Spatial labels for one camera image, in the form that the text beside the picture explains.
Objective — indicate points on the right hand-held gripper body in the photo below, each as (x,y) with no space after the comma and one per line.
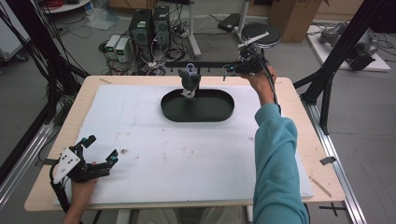
(252,63)

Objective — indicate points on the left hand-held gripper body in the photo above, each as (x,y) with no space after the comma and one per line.
(77,169)

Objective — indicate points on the black hanger stand with tray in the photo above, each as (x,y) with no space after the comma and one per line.
(199,107)

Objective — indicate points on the person's left hand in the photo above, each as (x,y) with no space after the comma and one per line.
(82,189)

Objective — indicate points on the person's right hand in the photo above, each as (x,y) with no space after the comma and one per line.
(264,85)

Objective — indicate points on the black round stool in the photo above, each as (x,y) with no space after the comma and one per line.
(261,32)

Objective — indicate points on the black power adapter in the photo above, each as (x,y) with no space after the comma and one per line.
(229,22)

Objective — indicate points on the light wooden office desk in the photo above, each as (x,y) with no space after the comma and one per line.
(193,34)

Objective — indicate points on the brown cardboard box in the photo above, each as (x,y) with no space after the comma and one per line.
(294,18)

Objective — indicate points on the white foam mat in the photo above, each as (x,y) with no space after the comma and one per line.
(174,149)

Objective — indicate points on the black computer tower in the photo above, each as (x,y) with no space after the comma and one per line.
(140,31)
(162,26)

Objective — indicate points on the grey bench power supply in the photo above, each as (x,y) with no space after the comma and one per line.
(112,43)
(122,49)

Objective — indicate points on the person's legs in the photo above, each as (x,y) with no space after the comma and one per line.
(193,216)

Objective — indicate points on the white board with grey device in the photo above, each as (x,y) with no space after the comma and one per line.
(351,46)

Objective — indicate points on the grey tape piece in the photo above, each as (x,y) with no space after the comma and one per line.
(328,160)

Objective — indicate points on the clear plastic bag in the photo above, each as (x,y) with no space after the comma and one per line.
(101,18)

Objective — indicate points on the thin wooden stick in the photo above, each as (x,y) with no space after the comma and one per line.
(320,186)

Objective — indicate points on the aluminium rail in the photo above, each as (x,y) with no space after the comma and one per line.
(21,158)
(336,174)

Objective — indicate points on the black metal frame post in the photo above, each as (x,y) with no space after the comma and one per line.
(342,53)

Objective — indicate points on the black metal frame strut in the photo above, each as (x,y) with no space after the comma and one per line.
(34,43)

